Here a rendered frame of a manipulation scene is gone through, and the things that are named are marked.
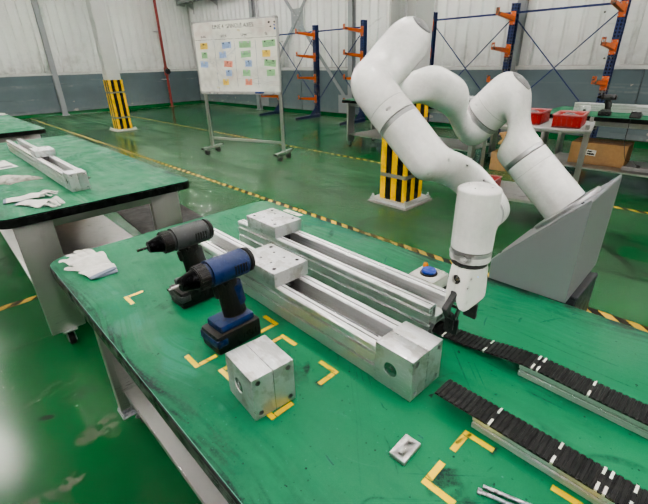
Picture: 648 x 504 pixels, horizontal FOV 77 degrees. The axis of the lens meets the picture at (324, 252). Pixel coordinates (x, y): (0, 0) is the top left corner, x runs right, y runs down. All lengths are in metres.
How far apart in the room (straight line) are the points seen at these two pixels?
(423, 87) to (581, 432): 0.83
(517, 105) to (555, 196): 0.27
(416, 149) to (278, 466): 0.63
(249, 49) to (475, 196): 5.93
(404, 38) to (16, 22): 15.03
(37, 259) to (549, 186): 2.19
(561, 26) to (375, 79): 7.90
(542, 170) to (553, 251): 0.23
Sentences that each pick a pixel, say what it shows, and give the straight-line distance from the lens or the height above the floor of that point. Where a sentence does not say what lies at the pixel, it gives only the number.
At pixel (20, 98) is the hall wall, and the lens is 15.64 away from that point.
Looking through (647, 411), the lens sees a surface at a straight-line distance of 0.94.
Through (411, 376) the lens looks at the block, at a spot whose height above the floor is 0.84.
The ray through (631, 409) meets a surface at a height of 0.81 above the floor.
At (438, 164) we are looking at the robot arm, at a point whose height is 1.18.
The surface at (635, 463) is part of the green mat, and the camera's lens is 0.89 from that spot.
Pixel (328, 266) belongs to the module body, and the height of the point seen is 0.85.
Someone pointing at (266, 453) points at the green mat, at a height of 0.78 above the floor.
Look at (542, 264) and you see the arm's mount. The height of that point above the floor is 0.87.
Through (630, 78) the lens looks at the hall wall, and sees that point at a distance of 8.43.
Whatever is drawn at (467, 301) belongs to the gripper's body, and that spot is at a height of 0.91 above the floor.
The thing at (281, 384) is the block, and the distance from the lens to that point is 0.80.
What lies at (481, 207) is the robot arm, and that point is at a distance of 0.83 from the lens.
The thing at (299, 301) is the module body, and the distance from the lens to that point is 0.97.
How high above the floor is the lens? 1.37
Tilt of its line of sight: 25 degrees down
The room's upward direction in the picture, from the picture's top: 1 degrees counter-clockwise
